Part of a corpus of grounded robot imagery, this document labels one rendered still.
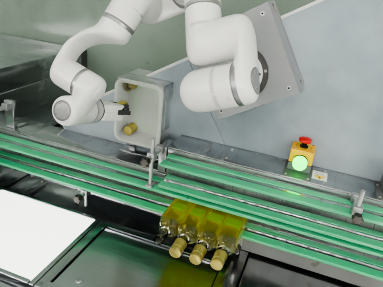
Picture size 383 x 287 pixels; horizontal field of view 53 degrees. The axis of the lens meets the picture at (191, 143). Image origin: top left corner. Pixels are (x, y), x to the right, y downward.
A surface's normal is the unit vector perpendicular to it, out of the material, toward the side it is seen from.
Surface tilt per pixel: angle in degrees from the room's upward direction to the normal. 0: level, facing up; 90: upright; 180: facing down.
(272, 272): 89
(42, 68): 90
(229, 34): 17
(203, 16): 35
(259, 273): 89
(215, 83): 22
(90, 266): 90
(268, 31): 5
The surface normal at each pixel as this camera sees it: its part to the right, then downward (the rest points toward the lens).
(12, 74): 0.93, 0.23
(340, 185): 0.10, -0.91
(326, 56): -0.34, 0.36
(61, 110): -0.30, 0.11
